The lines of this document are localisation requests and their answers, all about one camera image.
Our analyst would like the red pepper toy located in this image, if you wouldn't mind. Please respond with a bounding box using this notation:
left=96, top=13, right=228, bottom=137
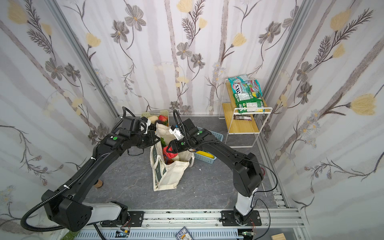
left=163, top=146, right=178, bottom=160

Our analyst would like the cream floral tote bag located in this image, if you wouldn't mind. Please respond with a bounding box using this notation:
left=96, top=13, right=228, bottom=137
left=150, top=142, right=195, bottom=192

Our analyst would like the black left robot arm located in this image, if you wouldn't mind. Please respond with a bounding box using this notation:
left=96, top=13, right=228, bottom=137
left=20, top=107, right=160, bottom=232

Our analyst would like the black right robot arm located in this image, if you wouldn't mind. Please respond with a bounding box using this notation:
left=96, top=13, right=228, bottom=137
left=166, top=110, right=264, bottom=226

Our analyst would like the green skittles candy bag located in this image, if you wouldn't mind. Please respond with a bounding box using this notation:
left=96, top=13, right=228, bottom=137
left=229, top=75, right=265, bottom=114

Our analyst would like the red apple toy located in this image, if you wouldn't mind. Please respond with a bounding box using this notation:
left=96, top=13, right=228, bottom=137
left=158, top=115, right=168, bottom=123

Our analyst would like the green plastic fruit basket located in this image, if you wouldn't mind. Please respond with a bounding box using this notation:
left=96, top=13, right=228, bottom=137
left=141, top=110, right=169, bottom=126

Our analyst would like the blue plastic vegetable basket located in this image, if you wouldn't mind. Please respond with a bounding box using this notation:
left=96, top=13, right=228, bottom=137
left=194, top=130, right=224, bottom=165

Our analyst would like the small brown orange-capped bottle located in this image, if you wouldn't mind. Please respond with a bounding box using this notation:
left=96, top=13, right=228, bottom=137
left=94, top=180, right=104, bottom=189

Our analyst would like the purple brown chocolate packet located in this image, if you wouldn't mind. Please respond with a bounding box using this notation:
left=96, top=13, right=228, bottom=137
left=234, top=115, right=252, bottom=121

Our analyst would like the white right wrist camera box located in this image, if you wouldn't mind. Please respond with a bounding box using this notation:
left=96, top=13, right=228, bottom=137
left=169, top=125, right=184, bottom=141

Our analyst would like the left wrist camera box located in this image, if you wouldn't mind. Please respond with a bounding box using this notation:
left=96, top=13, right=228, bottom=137
left=119, top=117, right=151, bottom=137

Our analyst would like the white wire wooden shelf rack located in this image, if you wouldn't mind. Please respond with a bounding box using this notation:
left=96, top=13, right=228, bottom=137
left=219, top=80, right=273, bottom=149

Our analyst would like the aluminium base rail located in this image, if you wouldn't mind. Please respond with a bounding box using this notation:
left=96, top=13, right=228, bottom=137
left=73, top=207, right=310, bottom=240

